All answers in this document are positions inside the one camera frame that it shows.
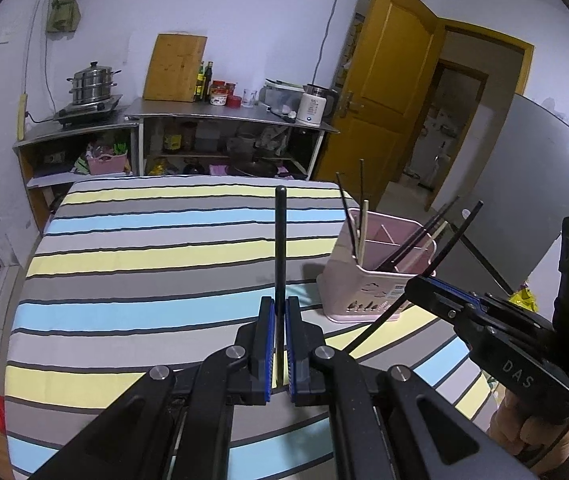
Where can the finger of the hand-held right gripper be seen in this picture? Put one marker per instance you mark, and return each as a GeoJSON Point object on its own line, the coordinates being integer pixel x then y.
{"type": "Point", "coordinates": [509, 315]}
{"type": "Point", "coordinates": [514, 370]}

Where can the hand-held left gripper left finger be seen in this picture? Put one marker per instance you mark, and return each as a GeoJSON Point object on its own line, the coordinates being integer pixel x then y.
{"type": "Point", "coordinates": [267, 355]}

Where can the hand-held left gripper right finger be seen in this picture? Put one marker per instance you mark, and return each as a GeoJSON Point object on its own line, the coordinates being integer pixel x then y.
{"type": "Point", "coordinates": [292, 355]}

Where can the black chopstick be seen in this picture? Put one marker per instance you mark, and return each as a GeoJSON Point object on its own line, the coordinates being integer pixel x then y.
{"type": "Point", "coordinates": [429, 222]}
{"type": "Point", "coordinates": [281, 235]}
{"type": "Point", "coordinates": [422, 235]}
{"type": "Point", "coordinates": [347, 205]}
{"type": "Point", "coordinates": [362, 182]}
{"type": "Point", "coordinates": [456, 237]}

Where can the pink plastic utensil holder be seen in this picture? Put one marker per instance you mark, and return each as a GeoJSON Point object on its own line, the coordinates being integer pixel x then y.
{"type": "Point", "coordinates": [359, 290]}

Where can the person's right hand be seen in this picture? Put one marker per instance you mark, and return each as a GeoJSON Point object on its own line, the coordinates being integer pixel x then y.
{"type": "Point", "coordinates": [529, 435]}

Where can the yellow snack packet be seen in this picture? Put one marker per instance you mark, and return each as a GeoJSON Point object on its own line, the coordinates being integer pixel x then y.
{"type": "Point", "coordinates": [523, 300]}

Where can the pale wooden chopstick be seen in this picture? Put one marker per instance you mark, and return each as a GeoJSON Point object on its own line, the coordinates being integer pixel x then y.
{"type": "Point", "coordinates": [363, 230]}
{"type": "Point", "coordinates": [427, 242]}

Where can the grey refrigerator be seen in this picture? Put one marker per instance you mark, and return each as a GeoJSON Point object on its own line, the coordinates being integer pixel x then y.
{"type": "Point", "coordinates": [529, 180]}

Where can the striped tablecloth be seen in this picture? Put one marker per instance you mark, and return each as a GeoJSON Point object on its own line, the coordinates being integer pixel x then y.
{"type": "Point", "coordinates": [139, 280]}

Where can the black frying pan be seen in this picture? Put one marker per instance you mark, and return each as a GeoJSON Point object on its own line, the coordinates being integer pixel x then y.
{"type": "Point", "coordinates": [254, 167]}

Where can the purple plastic stool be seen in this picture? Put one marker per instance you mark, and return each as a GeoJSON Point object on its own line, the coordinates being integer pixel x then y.
{"type": "Point", "coordinates": [219, 169]}

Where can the white electric kettle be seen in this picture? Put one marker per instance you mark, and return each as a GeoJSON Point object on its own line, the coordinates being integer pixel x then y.
{"type": "Point", "coordinates": [313, 107]}

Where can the pink plastic basket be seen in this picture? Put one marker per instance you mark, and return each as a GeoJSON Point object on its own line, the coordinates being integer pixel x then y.
{"type": "Point", "coordinates": [107, 164]}

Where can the stainless steel kitchen table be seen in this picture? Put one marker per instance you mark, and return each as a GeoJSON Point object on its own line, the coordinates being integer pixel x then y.
{"type": "Point", "coordinates": [214, 110]}

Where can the clear drinking glass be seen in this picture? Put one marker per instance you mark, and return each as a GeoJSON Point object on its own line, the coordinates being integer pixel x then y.
{"type": "Point", "coordinates": [249, 99]}

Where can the clear plastic storage box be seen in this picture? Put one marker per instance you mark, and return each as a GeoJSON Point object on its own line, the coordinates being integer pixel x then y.
{"type": "Point", "coordinates": [279, 96]}

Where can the red lidded jar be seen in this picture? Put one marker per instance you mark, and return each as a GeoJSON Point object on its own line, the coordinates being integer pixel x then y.
{"type": "Point", "coordinates": [234, 97]}
{"type": "Point", "coordinates": [218, 94]}

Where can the yellow wooden door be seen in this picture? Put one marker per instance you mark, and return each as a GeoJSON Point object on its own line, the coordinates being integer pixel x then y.
{"type": "Point", "coordinates": [384, 85]}

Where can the dark oil bottle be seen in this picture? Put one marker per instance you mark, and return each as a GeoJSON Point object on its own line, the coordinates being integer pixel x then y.
{"type": "Point", "coordinates": [209, 82]}

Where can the green glass bottle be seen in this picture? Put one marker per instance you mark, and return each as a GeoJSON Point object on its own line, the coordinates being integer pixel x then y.
{"type": "Point", "coordinates": [200, 82]}

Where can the wooden side shelf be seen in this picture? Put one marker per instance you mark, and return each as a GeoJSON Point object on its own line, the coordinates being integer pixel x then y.
{"type": "Point", "coordinates": [64, 135]}

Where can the black induction cooker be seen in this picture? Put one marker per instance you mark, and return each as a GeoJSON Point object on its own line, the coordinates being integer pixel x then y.
{"type": "Point", "coordinates": [87, 112]}

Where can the wooden cutting board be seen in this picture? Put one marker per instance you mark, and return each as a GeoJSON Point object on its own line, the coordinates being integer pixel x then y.
{"type": "Point", "coordinates": [174, 67]}

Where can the stainless steel steamer pot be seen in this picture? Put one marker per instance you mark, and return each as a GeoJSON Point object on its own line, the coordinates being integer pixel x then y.
{"type": "Point", "coordinates": [93, 85]}

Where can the yellow wooden door frame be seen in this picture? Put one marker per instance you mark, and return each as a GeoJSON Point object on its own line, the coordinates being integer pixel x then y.
{"type": "Point", "coordinates": [526, 65]}

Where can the yellowed wall power strip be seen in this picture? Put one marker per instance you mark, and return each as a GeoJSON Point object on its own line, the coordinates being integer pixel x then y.
{"type": "Point", "coordinates": [22, 115]}

